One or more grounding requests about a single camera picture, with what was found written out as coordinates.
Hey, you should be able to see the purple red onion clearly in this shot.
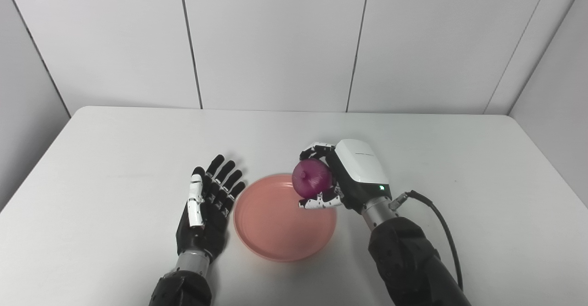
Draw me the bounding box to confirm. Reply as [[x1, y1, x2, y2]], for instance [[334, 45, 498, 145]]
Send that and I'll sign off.
[[292, 159, 334, 200]]

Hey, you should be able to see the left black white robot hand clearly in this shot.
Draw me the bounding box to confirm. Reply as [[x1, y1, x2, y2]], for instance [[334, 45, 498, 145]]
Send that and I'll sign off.
[[176, 154, 246, 263]]

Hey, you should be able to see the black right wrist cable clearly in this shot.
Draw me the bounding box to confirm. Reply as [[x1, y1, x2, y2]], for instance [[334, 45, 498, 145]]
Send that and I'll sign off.
[[390, 190, 464, 291]]

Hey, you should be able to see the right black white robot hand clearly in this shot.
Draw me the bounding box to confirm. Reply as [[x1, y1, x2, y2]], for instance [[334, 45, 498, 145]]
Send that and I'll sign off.
[[299, 139, 392, 215]]

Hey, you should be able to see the pink round plate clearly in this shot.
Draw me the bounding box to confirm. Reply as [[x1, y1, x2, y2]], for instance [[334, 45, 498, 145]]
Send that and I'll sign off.
[[233, 174, 337, 263]]

